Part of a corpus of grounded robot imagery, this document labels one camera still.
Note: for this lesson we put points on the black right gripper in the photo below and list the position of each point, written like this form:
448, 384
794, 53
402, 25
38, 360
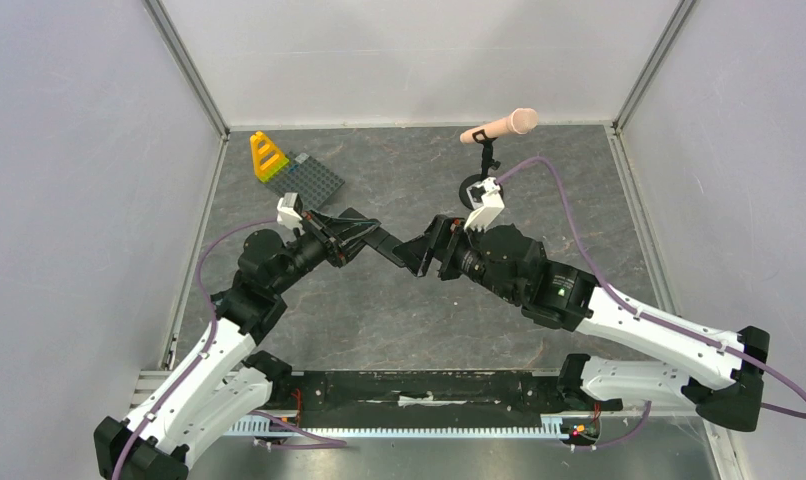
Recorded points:
439, 245

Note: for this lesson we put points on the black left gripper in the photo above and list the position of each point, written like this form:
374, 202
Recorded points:
365, 229

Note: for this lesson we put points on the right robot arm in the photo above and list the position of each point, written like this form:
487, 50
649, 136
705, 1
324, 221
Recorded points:
712, 369

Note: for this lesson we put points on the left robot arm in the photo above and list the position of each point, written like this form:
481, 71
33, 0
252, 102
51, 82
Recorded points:
222, 378

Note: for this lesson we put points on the grey studded baseplate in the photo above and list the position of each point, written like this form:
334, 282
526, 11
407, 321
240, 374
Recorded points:
313, 181

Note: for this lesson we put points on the yellow toy ladder block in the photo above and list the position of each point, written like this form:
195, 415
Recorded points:
267, 158

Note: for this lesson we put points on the black microphone stand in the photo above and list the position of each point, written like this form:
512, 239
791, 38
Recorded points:
488, 163

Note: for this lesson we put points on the pink microphone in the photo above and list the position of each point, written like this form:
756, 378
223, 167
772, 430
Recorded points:
520, 122

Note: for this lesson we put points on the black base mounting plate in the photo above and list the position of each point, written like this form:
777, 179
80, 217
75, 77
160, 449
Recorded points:
427, 398

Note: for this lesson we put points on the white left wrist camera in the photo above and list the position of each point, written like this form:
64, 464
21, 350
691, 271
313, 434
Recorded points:
289, 212

